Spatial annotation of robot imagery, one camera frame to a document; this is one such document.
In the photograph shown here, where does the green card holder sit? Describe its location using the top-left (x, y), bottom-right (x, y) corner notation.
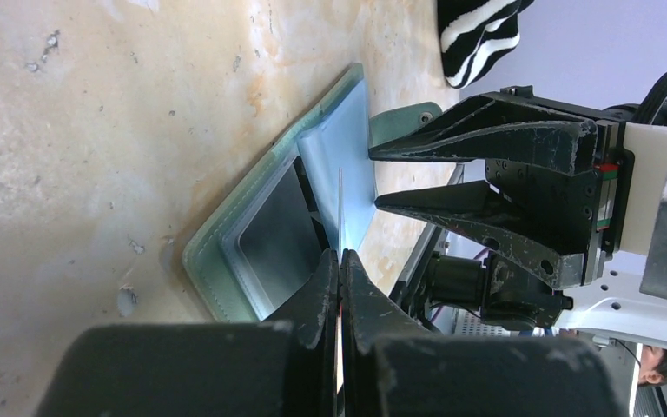
top-left (182, 63), bottom-right (441, 322)

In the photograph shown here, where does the person in striped shirt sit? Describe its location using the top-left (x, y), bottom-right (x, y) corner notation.
top-left (637, 345), bottom-right (667, 387)

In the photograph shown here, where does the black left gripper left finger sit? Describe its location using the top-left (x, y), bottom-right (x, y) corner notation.
top-left (36, 250), bottom-right (339, 416)

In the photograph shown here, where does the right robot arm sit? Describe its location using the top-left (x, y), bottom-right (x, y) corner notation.
top-left (368, 86), bottom-right (667, 348)

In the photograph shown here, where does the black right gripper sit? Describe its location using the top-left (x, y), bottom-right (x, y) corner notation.
top-left (369, 86), bottom-right (636, 289)

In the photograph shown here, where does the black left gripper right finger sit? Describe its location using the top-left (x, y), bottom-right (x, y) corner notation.
top-left (340, 249), bottom-right (627, 416)

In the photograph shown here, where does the zebra striped cloth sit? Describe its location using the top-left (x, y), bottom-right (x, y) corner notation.
top-left (436, 0), bottom-right (533, 89)

